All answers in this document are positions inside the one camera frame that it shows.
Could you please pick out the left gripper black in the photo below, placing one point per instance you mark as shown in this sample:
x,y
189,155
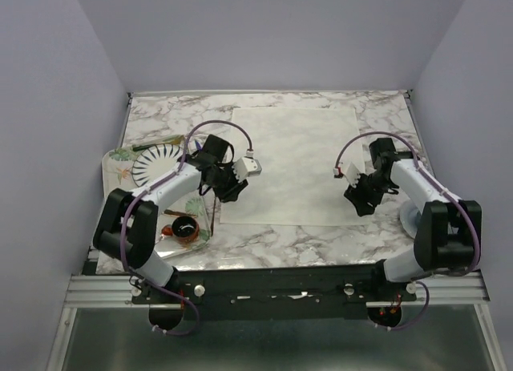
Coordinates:
x,y
233,191

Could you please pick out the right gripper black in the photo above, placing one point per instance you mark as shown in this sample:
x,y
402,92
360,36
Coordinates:
x,y
355,195

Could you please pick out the white cloth napkin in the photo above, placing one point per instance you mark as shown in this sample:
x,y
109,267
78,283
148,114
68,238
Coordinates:
x,y
297,149

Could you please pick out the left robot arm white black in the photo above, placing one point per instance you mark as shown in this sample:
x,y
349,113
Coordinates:
x,y
127,226

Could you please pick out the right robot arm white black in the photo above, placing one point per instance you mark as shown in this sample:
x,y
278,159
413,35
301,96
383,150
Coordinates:
x,y
447,232

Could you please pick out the rose gold fork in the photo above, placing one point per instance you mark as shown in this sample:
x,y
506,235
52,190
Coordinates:
x,y
215,211

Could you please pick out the white saucer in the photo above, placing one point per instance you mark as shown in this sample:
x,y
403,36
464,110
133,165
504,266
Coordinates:
x,y
409,217

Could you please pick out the black and copper small bowl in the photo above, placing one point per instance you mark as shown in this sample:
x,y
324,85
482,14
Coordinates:
x,y
185,229

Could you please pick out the green chopsticks on tray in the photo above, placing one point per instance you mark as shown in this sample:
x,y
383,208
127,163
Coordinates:
x,y
173,140

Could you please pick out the copper spoon on tray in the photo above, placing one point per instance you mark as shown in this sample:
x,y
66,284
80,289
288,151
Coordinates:
x,y
166,231

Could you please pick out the white plate blue stripes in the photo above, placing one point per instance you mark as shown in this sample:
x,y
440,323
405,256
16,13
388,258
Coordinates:
x,y
154,162

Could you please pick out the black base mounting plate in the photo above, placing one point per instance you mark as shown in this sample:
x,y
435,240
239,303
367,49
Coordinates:
x,y
316,292

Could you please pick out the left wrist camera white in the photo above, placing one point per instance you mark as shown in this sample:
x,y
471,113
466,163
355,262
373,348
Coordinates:
x,y
246,167

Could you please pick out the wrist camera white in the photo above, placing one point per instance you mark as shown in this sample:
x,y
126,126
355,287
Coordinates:
x,y
246,167
349,172

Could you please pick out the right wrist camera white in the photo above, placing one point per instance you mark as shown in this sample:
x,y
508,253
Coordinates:
x,y
349,172

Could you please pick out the aluminium frame rail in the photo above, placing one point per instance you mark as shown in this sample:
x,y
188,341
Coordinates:
x,y
115,291

